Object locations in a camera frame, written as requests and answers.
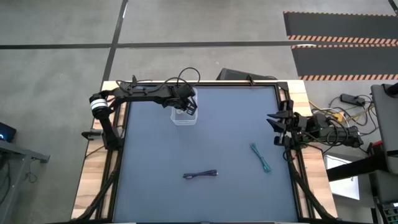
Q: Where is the black looped camera cable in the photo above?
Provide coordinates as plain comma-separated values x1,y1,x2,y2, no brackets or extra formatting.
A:
177,67,201,90

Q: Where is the blue-grey table mat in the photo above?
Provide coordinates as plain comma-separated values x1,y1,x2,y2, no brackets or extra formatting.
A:
112,86,299,223

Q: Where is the black equipment case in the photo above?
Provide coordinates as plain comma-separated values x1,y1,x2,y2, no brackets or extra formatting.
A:
216,68,278,82

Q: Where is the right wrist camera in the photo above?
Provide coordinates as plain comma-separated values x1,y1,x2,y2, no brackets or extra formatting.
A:
295,113,312,132

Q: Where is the grey metal cabinet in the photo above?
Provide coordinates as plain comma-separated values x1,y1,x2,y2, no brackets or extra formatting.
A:
370,82,398,175

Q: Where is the black beam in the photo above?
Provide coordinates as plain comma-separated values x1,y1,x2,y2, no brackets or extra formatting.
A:
326,154,390,182

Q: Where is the grey metal desk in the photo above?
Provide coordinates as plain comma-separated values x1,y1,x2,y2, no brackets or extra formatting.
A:
0,139,51,224

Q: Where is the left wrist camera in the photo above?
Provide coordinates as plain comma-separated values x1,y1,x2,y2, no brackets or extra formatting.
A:
177,84,197,100

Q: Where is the white board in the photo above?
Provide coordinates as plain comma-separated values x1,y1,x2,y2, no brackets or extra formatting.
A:
323,154,361,201

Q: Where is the black power strip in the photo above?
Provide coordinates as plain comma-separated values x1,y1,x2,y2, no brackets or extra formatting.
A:
340,93,366,107

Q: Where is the teal braided USB cable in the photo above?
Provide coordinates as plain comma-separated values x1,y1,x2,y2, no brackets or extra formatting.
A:
249,142,272,174

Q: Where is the black clamp mount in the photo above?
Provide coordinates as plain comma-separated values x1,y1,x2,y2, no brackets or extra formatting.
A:
81,129,104,140

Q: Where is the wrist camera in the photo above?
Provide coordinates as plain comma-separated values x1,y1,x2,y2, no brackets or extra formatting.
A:
177,84,197,100
295,113,312,132

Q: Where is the black device with blue light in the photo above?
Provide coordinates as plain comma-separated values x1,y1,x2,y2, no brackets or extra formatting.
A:
0,122,17,144

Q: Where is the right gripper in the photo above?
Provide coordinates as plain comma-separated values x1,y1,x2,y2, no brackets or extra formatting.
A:
266,99,301,147

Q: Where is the yellow floor cable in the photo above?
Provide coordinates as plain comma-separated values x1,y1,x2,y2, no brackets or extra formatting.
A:
308,101,374,124

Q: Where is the clear plastic bin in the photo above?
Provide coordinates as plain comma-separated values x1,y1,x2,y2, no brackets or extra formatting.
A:
170,88,198,126

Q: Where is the black hazard-striped floor mat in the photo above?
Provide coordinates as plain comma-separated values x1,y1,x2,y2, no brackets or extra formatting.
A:
291,44,398,82
283,11,398,45

